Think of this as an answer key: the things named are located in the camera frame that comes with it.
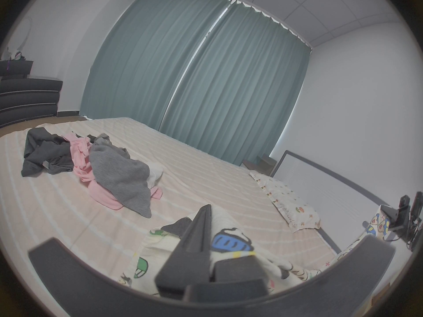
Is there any white printed pyjama top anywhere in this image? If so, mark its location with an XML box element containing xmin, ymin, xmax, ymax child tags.
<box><xmin>119</xmin><ymin>207</ymin><xmax>394</xmax><ymax>298</ymax></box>

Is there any blue-green curtain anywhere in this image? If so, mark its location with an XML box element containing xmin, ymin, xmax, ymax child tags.
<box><xmin>79</xmin><ymin>0</ymin><xmax>237</xmax><ymax>135</ymax></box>
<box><xmin>159</xmin><ymin>0</ymin><xmax>313</xmax><ymax>168</ymax></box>

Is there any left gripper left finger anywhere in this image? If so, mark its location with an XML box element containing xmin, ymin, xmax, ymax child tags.
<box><xmin>155</xmin><ymin>204</ymin><xmax>212</xmax><ymax>300</ymax></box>

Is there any grey bedside table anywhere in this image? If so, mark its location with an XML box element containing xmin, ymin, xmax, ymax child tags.
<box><xmin>243</xmin><ymin>153</ymin><xmax>277</xmax><ymax>177</ymax></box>

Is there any white printed pillow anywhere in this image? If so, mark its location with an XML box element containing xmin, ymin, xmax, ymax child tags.
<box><xmin>249</xmin><ymin>170</ymin><xmax>322</xmax><ymax>234</ymax></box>

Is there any black chest of drawers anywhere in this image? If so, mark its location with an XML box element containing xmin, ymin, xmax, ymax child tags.
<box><xmin>0</xmin><ymin>76</ymin><xmax>63</xmax><ymax>129</ymax></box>

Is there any pile of clothes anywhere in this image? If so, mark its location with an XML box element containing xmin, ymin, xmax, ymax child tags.
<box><xmin>21</xmin><ymin>127</ymin><xmax>164</xmax><ymax>219</ymax></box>

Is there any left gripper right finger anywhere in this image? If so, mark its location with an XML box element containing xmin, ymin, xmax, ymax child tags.
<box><xmin>185</xmin><ymin>256</ymin><xmax>269</xmax><ymax>304</ymax></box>

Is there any bed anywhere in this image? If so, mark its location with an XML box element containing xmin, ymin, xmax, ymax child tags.
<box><xmin>0</xmin><ymin>117</ymin><xmax>397</xmax><ymax>298</ymax></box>

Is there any black dressing table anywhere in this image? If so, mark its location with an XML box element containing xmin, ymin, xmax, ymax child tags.
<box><xmin>0</xmin><ymin>59</ymin><xmax>35</xmax><ymax>78</ymax></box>

